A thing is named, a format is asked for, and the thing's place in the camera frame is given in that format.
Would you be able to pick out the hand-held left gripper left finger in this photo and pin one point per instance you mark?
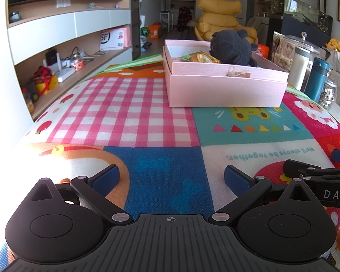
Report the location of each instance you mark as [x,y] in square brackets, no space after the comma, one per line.
[106,175]

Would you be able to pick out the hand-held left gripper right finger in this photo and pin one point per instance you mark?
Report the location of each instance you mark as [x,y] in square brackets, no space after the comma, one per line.
[238,178]

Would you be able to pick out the pink cardboard box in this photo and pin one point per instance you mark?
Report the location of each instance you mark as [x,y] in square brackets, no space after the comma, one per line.
[223,90]

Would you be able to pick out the black plush toy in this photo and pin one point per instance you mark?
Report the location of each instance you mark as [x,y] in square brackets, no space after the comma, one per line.
[229,48]

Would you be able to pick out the glass jar of nuts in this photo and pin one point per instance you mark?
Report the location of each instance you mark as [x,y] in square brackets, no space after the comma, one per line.
[328,93]

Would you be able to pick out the colourful printed play mat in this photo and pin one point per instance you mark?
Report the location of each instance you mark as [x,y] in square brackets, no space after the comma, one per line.
[130,104]

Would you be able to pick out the teal thermos bottle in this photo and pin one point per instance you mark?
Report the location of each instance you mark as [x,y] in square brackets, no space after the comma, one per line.
[317,79]

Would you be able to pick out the white thermos bottle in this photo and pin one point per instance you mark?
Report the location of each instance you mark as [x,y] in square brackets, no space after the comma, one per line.
[299,68]

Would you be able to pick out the white flat device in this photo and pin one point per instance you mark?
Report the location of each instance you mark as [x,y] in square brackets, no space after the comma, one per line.
[65,75]

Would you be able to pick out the yellow duck toy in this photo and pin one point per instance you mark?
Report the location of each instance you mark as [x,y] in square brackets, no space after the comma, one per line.
[333,44]

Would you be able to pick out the orange mug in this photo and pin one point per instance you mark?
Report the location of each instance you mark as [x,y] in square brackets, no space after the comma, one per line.
[79,65]

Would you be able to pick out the large glass jar with lid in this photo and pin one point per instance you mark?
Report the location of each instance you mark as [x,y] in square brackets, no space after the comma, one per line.
[286,51]

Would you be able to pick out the clear snack bag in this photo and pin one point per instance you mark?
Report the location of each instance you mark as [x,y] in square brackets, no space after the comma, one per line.
[276,48]

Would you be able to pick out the orange plastic container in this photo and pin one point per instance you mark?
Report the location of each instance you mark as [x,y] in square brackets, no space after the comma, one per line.
[263,51]

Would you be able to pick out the yellow round packaged snack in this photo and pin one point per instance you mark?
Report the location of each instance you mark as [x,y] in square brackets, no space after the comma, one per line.
[206,58]

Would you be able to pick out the glass kettle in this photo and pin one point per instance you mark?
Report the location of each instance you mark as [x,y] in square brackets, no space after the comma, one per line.
[77,53]

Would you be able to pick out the black router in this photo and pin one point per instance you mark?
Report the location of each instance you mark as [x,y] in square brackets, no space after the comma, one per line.
[52,58]

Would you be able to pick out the green and orange snack packet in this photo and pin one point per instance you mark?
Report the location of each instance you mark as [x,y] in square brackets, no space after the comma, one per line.
[188,58]

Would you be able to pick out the white and pink parcel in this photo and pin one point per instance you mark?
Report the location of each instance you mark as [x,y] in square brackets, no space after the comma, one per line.
[113,38]

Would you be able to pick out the green ball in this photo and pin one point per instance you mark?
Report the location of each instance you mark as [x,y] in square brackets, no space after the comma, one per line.
[143,31]

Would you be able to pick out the orange box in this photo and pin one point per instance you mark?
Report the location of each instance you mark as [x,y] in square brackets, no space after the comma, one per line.
[154,31]

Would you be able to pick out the glass fish tank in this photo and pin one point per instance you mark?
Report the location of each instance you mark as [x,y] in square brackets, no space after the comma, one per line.
[300,8]

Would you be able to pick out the yellow armchair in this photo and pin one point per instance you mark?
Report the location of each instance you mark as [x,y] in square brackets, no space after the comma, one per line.
[215,19]

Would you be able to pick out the white and wooden shelf unit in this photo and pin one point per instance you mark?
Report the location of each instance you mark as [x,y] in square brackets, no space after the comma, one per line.
[45,25]

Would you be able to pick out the white stool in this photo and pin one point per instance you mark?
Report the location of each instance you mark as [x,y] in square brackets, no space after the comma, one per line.
[165,19]

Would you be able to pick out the dark patterned cloth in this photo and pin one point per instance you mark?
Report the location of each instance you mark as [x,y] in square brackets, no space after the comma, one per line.
[184,18]

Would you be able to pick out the small green figurine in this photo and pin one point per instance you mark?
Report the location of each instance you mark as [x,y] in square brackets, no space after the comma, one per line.
[92,5]

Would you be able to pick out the dark glass bowl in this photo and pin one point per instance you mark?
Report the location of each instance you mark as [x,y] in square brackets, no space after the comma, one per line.
[14,17]

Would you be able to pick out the white wall socket plate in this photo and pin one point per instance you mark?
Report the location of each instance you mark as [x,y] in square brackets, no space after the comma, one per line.
[63,3]

